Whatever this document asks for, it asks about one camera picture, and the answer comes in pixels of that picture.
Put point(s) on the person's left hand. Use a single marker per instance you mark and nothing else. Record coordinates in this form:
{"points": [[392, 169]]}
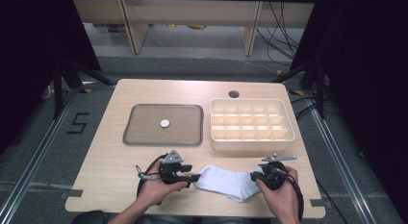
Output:
{"points": [[152, 190]]}

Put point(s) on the black metal stand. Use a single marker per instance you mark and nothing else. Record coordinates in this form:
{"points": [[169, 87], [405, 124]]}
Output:
{"points": [[59, 89], [319, 89]]}

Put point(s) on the white sock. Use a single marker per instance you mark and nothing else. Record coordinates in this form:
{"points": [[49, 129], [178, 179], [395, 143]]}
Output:
{"points": [[224, 182]]}

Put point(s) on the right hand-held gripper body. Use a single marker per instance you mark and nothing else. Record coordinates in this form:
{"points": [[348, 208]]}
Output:
{"points": [[274, 177]]}

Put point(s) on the brown rectangular tray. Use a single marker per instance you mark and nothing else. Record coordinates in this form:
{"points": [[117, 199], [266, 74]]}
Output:
{"points": [[144, 128]]}

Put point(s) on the small white round disc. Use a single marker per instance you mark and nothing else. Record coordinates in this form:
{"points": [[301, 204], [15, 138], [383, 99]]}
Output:
{"points": [[165, 123]]}

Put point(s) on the black curtain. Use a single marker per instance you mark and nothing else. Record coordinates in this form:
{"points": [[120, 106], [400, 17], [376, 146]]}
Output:
{"points": [[29, 57], [369, 73]]}

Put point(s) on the person's right hand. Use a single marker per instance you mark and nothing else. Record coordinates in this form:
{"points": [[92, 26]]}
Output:
{"points": [[284, 198]]}

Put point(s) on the grey tape strip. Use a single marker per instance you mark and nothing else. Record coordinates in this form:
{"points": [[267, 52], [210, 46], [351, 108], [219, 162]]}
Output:
{"points": [[72, 193], [317, 203]]}

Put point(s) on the cream compartment storage box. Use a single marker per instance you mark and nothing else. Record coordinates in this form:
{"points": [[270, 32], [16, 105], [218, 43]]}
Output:
{"points": [[253, 144]]}

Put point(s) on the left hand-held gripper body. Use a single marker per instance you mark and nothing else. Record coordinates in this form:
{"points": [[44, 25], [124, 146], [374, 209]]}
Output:
{"points": [[170, 172]]}

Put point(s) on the light wooden background desk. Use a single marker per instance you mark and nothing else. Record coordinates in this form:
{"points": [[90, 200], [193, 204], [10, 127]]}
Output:
{"points": [[192, 11]]}

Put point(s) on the aluminium floor rail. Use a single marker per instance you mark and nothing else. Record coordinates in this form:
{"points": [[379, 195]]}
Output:
{"points": [[35, 156], [340, 163]]}

